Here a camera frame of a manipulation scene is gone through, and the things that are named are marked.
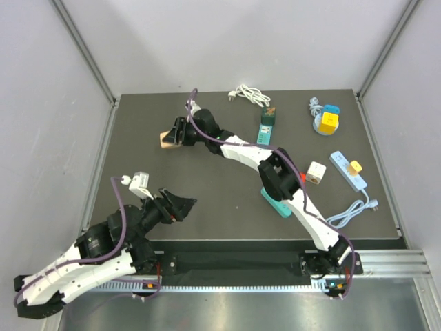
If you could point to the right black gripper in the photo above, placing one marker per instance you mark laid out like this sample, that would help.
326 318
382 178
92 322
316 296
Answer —
180 125

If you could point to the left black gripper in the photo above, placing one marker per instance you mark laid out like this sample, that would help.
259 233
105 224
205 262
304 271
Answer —
176 209

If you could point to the peach cube plug adapter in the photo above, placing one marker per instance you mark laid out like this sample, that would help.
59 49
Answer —
167 140

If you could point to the teal rectangular power strip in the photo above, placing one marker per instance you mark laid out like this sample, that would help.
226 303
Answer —
264 134

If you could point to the dark green plug adapter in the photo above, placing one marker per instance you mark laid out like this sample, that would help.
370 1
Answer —
268 116

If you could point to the teal triangular power strip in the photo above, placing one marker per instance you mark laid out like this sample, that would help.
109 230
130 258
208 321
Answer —
278 206

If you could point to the round light blue socket base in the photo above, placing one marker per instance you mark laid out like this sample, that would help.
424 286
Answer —
316 125

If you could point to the white cube plug adapter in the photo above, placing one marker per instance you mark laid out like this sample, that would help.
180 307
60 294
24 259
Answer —
315 172

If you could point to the yellow cube plug adapter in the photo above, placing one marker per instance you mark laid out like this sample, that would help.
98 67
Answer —
328 122

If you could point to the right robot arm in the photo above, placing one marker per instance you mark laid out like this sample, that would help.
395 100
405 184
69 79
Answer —
279 177

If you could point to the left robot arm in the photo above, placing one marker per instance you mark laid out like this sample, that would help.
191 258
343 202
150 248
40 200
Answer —
116 247

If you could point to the blue cube plug adapter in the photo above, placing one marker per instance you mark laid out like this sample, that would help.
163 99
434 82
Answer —
332 109

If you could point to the orange plug adapter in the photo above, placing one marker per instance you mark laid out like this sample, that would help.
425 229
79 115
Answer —
354 168

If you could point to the light blue power strip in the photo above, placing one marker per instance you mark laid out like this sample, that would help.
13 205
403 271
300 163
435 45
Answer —
356 182

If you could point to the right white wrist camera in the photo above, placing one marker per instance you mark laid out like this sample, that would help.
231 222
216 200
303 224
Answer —
192 108

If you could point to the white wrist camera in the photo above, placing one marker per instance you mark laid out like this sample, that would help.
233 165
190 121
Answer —
192 108
137 184

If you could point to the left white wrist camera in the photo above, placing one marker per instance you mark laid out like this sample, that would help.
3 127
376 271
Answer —
137 184

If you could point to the white slotted cable duct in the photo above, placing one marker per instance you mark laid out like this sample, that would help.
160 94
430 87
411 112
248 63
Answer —
148 285

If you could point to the left aluminium frame post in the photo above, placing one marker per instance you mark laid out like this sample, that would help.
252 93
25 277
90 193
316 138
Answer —
84 51

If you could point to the aluminium frame post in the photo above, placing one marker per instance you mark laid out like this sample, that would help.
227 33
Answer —
391 41
84 51

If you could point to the front aluminium frame rail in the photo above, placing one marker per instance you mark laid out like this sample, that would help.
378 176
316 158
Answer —
394 264

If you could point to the right aluminium frame post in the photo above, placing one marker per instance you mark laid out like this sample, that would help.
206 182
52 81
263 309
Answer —
391 41

